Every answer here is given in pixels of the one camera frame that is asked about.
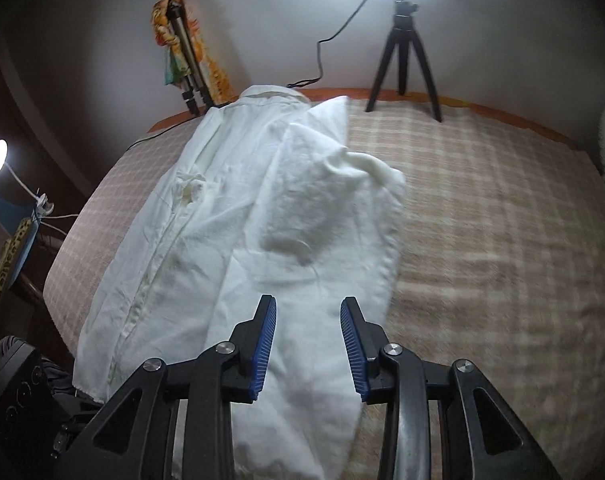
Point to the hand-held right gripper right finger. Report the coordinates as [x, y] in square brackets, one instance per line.
[355, 355]

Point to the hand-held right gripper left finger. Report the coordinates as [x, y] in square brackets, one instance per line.
[262, 355]

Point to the white shirt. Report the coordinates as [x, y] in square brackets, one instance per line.
[282, 210]

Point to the blue printed box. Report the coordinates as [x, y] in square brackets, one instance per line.
[2, 240]

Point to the checked blanket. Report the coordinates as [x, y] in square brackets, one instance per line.
[482, 235]

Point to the white power strip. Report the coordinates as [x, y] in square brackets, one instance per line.
[43, 205]

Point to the orange bed sheet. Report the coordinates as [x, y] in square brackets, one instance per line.
[507, 115]

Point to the tripod with colourful cloth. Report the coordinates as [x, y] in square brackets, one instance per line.
[212, 75]

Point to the folded tripod stand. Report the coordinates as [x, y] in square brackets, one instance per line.
[187, 60]

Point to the small black tripod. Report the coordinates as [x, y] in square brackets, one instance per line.
[405, 30]

